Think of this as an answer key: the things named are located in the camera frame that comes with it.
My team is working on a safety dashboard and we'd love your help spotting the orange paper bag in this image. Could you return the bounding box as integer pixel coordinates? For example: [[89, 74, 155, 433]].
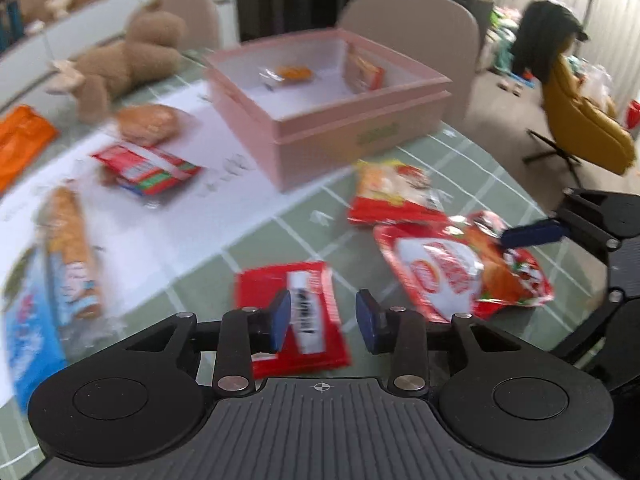
[[0, 105, 58, 193]]

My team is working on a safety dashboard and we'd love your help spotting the red spicy strip packet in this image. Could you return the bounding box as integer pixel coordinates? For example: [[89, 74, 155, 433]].
[[234, 261, 352, 379]]

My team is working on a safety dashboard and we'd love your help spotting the yellow rice cracker packet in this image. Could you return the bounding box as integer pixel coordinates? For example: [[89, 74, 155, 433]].
[[343, 44, 385, 93]]

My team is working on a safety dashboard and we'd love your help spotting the small orange candy packet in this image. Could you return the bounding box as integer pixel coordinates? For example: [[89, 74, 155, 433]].
[[259, 65, 316, 91]]

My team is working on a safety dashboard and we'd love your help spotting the long biscuit stick packet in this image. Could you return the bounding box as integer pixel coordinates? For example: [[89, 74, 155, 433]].
[[37, 185, 103, 326]]

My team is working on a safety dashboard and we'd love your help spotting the red yellow snack packet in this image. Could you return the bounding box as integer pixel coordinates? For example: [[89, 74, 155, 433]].
[[347, 159, 446, 226]]

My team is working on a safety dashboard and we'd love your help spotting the pink cardboard box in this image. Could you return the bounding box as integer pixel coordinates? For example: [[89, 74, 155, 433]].
[[207, 28, 451, 191]]

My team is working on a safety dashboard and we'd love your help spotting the blue seaweed snack bag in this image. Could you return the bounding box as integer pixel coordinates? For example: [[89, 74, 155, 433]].
[[2, 244, 67, 413]]

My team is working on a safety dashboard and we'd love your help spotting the brown plush teddy bear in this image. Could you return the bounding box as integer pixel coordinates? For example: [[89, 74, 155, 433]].
[[47, 0, 188, 124]]

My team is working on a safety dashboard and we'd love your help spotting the round bread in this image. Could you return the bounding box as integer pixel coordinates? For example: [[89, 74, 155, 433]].
[[115, 104, 181, 148]]

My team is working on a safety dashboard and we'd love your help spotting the white printed paper mat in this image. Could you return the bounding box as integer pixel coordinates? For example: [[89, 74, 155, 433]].
[[0, 79, 352, 411]]

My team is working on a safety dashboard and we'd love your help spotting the white cabinet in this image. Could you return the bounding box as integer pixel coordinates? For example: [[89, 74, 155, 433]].
[[1, 0, 240, 108]]

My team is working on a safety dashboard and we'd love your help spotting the large red snack bag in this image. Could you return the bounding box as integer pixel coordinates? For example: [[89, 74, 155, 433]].
[[372, 210, 554, 322]]

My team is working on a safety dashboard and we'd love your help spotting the red green candy packet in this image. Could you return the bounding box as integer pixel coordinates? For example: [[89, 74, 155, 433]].
[[91, 142, 202, 198]]

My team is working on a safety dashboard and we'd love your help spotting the green checked tablecloth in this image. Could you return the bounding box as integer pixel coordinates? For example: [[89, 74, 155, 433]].
[[0, 49, 609, 480]]

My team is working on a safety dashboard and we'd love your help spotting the yellow armchair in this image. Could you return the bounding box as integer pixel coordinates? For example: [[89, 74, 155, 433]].
[[523, 54, 636, 186]]

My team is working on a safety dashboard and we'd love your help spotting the beige dining chair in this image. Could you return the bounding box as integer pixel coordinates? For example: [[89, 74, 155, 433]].
[[337, 0, 480, 129]]

